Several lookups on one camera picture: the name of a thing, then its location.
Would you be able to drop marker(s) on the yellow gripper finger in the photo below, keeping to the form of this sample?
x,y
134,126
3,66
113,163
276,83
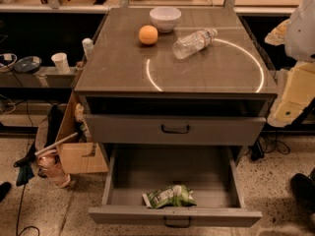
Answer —
x,y
296,90
276,36

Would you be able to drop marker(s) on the green jalapeno chip bag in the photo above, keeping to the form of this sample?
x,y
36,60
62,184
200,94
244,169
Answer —
x,y
171,196

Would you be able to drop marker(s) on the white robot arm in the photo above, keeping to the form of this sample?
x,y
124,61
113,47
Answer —
x,y
299,41

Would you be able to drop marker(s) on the open grey middle drawer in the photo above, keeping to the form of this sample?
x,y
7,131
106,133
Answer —
x,y
210,172

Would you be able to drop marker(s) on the grey drawer cabinet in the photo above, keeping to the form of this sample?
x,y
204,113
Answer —
x,y
226,79

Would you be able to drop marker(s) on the grey top drawer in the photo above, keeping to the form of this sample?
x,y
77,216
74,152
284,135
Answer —
x,y
175,130

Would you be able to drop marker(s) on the clear plastic water bottle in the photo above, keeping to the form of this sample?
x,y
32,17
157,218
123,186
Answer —
x,y
193,43

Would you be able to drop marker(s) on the white bowl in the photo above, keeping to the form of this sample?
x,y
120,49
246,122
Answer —
x,y
165,19

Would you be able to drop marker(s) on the orange fruit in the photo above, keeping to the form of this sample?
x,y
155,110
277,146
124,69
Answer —
x,y
148,35

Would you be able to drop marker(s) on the white bottle beside cabinet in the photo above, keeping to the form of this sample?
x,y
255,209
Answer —
x,y
88,46

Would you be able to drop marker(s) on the white paper cup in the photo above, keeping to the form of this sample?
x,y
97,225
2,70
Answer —
x,y
61,62

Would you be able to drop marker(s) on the brown cardboard box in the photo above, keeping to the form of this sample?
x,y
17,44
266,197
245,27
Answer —
x,y
79,154

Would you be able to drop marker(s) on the grey side shelf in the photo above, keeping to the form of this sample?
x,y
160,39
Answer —
x,y
45,77

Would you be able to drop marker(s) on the dark round plate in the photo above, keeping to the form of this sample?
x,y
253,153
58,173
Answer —
x,y
28,65

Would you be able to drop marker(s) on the pink plastic container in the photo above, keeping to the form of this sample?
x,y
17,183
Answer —
x,y
50,163

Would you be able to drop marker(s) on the small bowl at left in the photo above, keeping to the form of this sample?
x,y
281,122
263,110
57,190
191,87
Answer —
x,y
7,62

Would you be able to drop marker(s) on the long handled tool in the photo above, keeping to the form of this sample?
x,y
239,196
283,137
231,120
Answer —
x,y
29,158

